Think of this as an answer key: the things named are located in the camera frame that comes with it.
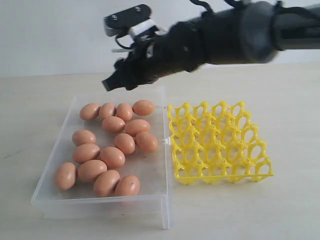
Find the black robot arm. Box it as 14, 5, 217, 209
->
102, 0, 320, 91

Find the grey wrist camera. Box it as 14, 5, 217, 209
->
103, 4, 163, 40

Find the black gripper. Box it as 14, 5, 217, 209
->
101, 21, 206, 91

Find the black cable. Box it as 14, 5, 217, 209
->
115, 32, 141, 51

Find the yellow plastic egg tray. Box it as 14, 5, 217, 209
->
167, 101, 274, 185

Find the clear plastic tray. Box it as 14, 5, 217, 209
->
31, 86, 173, 230

